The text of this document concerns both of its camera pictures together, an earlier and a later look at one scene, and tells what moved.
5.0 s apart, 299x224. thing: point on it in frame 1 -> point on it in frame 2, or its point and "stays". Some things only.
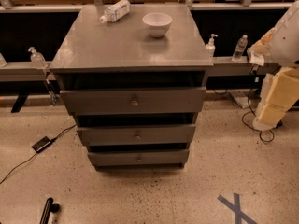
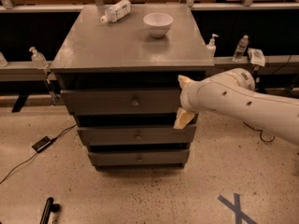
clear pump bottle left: [36, 59] stays
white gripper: [286, 47] -> [186, 97]
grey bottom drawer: [140, 158] stays
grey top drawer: [189, 100] stays
